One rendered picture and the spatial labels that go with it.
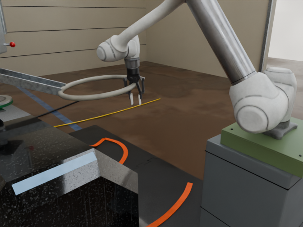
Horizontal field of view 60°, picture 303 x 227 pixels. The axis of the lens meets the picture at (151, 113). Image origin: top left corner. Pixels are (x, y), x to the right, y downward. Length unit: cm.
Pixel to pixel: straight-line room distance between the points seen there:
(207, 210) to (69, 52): 585
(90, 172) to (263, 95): 71
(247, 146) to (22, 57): 580
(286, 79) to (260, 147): 29
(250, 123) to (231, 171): 35
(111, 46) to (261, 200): 100
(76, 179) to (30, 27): 563
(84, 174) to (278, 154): 76
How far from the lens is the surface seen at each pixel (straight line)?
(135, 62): 153
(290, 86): 119
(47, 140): 126
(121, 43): 137
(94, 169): 110
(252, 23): 581
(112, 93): 145
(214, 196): 140
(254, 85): 100
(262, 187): 121
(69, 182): 106
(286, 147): 118
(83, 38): 697
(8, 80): 174
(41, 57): 662
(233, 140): 122
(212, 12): 105
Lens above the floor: 137
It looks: 21 degrees down
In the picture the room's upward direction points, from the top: straight up
